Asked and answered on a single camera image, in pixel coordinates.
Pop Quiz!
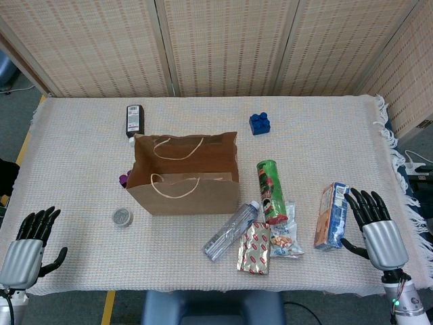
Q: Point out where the small clear round container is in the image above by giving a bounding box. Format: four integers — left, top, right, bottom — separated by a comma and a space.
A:
112, 207, 134, 228

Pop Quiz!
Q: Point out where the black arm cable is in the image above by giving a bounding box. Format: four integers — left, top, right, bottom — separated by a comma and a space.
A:
283, 300, 322, 325
1, 292, 16, 325

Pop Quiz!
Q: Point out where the blue toy brick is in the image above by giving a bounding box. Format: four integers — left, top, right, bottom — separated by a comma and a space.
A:
249, 112, 271, 137

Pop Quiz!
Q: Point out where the black fabric object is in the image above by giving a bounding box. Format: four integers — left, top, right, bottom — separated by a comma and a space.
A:
0, 158, 20, 204

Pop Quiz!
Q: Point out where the thin white floor cable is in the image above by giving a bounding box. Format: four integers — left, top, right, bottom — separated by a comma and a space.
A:
0, 83, 37, 95

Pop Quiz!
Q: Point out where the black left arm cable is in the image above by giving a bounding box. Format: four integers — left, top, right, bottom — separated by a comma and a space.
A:
1, 292, 16, 325

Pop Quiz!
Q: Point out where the orange blue cracker box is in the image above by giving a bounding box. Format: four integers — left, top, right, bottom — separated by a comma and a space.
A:
313, 181, 351, 251

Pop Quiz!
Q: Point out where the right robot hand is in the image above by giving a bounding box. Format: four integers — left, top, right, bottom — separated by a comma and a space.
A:
340, 188, 409, 274

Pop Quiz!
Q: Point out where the clear plastic water bottle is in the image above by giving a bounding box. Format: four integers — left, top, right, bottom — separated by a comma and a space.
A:
202, 200, 261, 262

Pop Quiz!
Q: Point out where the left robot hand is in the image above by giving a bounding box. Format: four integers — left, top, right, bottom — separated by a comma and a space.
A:
0, 206, 68, 290

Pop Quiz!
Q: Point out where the white woven tablecloth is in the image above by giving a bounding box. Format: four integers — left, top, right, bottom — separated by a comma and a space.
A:
0, 93, 433, 297

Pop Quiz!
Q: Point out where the dark sauce bottle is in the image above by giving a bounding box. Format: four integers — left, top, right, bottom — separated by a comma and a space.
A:
125, 104, 145, 147

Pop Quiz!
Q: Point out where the woven folding screen panel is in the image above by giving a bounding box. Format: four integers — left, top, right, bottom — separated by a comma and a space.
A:
273, 0, 422, 98
355, 0, 433, 139
0, 0, 172, 99
155, 0, 300, 99

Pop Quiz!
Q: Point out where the white blue peanut bag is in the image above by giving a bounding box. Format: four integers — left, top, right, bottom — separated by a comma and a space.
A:
269, 200, 304, 259

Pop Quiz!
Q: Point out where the black equipment box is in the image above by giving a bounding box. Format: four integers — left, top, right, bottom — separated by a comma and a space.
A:
407, 172, 433, 204

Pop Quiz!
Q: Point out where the blue grey chair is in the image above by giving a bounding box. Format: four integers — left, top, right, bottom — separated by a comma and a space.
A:
0, 50, 17, 89

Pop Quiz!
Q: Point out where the brown paper bag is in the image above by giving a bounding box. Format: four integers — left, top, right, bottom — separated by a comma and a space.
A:
125, 131, 240, 217

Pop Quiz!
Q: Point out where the green chips can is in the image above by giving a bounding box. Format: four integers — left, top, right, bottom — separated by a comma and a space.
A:
256, 158, 288, 225

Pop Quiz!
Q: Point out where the silver red foil packet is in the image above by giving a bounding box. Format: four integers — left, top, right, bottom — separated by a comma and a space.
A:
235, 221, 272, 277

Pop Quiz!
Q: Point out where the white power cable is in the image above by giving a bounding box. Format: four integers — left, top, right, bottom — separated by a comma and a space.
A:
404, 148, 427, 165

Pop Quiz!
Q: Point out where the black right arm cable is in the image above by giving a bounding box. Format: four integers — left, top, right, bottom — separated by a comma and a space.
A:
283, 300, 322, 325

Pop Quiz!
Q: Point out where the purple toy brick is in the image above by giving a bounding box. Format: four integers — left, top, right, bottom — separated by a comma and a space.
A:
117, 170, 133, 189

